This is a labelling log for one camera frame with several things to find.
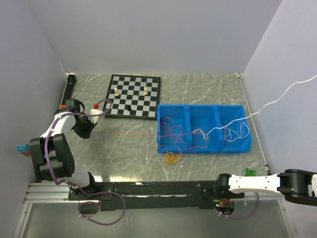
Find white cable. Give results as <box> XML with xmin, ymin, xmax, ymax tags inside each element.
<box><xmin>193</xmin><ymin>74</ymin><xmax>317</xmax><ymax>142</ymax></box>

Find blue brown toy block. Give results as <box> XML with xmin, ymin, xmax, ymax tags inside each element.
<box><xmin>16</xmin><ymin>144</ymin><xmax>31</xmax><ymax>157</ymax></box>

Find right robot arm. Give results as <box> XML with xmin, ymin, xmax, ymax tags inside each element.
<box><xmin>215</xmin><ymin>169</ymin><xmax>317</xmax><ymax>206</ymax></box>

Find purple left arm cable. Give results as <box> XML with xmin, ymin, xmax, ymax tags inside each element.
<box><xmin>44</xmin><ymin>99</ymin><xmax>112</xmax><ymax>194</ymax></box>

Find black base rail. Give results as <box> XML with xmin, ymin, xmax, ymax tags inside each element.
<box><xmin>68</xmin><ymin>180</ymin><xmax>245</xmax><ymax>211</ymax></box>

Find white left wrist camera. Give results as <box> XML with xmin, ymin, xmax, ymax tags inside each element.
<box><xmin>88</xmin><ymin>109</ymin><xmax>104</xmax><ymax>124</ymax></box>

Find blue three-compartment bin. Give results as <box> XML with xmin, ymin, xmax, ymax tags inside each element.
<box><xmin>157</xmin><ymin>104</ymin><xmax>253</xmax><ymax>154</ymax></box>

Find black marker orange cap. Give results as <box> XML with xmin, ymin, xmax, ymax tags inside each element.
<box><xmin>60</xmin><ymin>74</ymin><xmax>76</xmax><ymax>109</ymax></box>

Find cream chess pawn left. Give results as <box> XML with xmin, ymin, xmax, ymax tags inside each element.
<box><xmin>114</xmin><ymin>88</ymin><xmax>119</xmax><ymax>97</ymax></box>

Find aluminium frame rail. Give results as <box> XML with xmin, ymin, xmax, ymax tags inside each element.
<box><xmin>24</xmin><ymin>183</ymin><xmax>69</xmax><ymax>203</ymax></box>

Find green small object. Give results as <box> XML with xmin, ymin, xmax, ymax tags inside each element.
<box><xmin>245</xmin><ymin>168</ymin><xmax>256</xmax><ymax>177</ymax></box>

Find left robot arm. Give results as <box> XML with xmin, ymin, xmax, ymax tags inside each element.
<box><xmin>29</xmin><ymin>99</ymin><xmax>102</xmax><ymax>199</ymax></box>

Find black white chessboard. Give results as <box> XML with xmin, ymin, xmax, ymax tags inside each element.
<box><xmin>104</xmin><ymin>74</ymin><xmax>161</xmax><ymax>120</ymax></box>

